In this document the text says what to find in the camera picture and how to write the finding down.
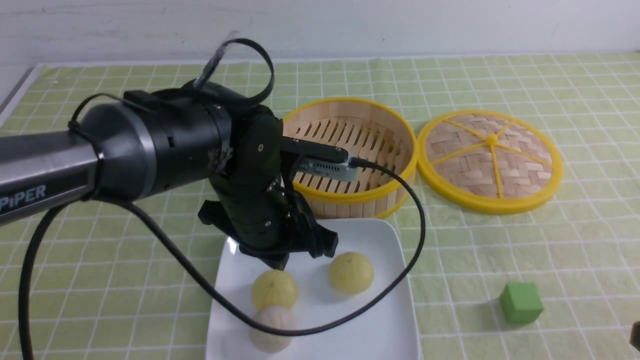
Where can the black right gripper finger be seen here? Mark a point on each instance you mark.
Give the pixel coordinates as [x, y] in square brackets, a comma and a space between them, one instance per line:
[634, 339]

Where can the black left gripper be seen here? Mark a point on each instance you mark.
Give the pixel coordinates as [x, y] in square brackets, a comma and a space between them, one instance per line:
[256, 206]

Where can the yellow bun front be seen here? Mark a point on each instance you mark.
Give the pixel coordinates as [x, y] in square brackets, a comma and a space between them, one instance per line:
[274, 287]

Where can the yellow bun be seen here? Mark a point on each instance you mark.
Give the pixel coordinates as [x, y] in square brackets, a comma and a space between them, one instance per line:
[351, 273]
[274, 287]

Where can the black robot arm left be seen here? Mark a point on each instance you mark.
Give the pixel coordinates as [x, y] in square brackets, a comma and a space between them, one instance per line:
[150, 143]

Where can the white square plate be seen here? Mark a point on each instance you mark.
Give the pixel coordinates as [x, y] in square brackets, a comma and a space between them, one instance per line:
[388, 331]

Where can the green cube block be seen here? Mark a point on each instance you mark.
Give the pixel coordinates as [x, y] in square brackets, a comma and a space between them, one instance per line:
[521, 303]

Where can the yellow rimmed bamboo steamer basket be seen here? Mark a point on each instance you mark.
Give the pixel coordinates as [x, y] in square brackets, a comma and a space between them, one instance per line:
[366, 130]

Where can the green checkered tablecloth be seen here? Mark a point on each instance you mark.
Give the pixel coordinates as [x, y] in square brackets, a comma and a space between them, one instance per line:
[104, 288]

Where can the woven bamboo steamer lid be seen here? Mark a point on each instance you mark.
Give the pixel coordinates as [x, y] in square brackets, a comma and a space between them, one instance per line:
[488, 162]

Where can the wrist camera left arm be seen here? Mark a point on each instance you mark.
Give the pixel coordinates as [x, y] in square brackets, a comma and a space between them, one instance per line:
[317, 159]

